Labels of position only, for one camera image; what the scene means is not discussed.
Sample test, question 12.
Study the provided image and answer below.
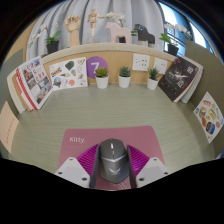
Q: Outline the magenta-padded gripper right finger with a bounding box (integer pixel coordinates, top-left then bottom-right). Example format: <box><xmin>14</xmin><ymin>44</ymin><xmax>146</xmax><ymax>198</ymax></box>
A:
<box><xmin>126</xmin><ymin>144</ymin><xmax>171</xmax><ymax>190</ymax></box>

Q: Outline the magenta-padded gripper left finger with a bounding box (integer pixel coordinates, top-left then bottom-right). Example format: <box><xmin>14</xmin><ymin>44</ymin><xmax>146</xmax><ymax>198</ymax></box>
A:
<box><xmin>54</xmin><ymin>143</ymin><xmax>101</xmax><ymax>190</ymax></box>

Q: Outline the dark grey computer mouse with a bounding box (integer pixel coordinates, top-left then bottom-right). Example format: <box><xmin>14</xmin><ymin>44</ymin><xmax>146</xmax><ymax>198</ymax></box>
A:
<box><xmin>97</xmin><ymin>138</ymin><xmax>130</xmax><ymax>184</ymax></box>

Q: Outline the maroon pink mouse pad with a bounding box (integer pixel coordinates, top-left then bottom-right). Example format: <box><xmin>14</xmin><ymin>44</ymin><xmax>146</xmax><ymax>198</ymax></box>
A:
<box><xmin>58</xmin><ymin>125</ymin><xmax>166</xmax><ymax>192</ymax></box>

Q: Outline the colourful sticker card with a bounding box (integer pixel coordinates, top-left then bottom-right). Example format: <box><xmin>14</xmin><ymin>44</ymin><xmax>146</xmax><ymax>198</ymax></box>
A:
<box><xmin>193</xmin><ymin>91</ymin><xmax>224</xmax><ymax>145</ymax></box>

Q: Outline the brown kraft book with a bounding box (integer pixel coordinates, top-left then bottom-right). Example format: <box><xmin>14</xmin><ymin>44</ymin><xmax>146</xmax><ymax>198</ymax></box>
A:
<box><xmin>11</xmin><ymin>71</ymin><xmax>33</xmax><ymax>113</ymax></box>

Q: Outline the black cover book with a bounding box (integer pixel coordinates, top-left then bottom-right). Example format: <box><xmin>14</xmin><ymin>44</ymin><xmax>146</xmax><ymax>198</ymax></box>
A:
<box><xmin>157</xmin><ymin>56</ymin><xmax>200</xmax><ymax>103</ymax></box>

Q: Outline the red spined photo book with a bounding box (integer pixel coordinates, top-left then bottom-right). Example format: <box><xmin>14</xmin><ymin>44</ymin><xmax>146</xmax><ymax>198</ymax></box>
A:
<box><xmin>15</xmin><ymin>55</ymin><xmax>54</xmax><ymax>111</ymax></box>

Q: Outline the white sticker sheet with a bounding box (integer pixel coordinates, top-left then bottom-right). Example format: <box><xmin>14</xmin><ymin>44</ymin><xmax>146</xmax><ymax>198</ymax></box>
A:
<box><xmin>48</xmin><ymin>56</ymin><xmax>89</xmax><ymax>92</ymax></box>

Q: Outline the thick white book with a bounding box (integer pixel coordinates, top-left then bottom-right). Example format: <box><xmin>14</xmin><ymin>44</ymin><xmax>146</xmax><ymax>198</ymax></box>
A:
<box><xmin>6</xmin><ymin>68</ymin><xmax>26</xmax><ymax>114</ymax></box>

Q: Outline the purple round number sign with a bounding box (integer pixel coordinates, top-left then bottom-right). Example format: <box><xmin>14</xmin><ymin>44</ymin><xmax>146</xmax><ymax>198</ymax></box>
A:
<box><xmin>85</xmin><ymin>55</ymin><xmax>109</xmax><ymax>80</ymax></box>

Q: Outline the green desk divider panel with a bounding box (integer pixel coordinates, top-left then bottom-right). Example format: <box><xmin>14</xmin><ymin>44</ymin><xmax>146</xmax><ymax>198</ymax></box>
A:
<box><xmin>0</xmin><ymin>48</ymin><xmax>26</xmax><ymax>111</ymax></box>
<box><xmin>184</xmin><ymin>39</ymin><xmax>224</xmax><ymax>101</ymax></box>

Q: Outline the light wood desk shelf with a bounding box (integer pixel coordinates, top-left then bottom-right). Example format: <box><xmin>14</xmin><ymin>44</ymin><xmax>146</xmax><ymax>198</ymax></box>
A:
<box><xmin>39</xmin><ymin>42</ymin><xmax>188</xmax><ymax>86</ymax></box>

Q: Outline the black horse figurine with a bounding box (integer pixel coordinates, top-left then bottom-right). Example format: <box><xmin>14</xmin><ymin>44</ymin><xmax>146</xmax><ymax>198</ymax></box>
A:
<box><xmin>133</xmin><ymin>23</ymin><xmax>156</xmax><ymax>46</ymax></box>

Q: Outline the wooden hand model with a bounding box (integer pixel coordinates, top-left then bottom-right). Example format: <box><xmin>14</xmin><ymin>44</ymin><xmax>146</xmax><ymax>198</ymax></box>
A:
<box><xmin>64</xmin><ymin>13</ymin><xmax>83</xmax><ymax>48</ymax></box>

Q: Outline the pink horse figurine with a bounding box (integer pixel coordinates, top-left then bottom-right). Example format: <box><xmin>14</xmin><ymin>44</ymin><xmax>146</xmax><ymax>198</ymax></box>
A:
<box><xmin>105</xmin><ymin>21</ymin><xmax>133</xmax><ymax>44</ymax></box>

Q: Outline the dark framed window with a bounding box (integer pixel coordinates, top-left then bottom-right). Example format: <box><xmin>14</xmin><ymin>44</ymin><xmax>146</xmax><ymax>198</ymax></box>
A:
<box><xmin>158</xmin><ymin>1</ymin><xmax>218</xmax><ymax>56</ymax></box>

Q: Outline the light grey curtain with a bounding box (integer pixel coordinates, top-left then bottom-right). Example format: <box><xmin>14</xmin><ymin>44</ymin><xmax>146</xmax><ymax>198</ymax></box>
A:
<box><xmin>25</xmin><ymin>0</ymin><xmax>168</xmax><ymax>63</ymax></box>

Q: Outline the white wall socket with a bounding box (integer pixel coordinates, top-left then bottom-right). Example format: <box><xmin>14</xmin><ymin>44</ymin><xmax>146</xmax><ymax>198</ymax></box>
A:
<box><xmin>131</xmin><ymin>53</ymin><xmax>151</xmax><ymax>72</ymax></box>
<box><xmin>152</xmin><ymin>57</ymin><xmax>169</xmax><ymax>75</ymax></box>

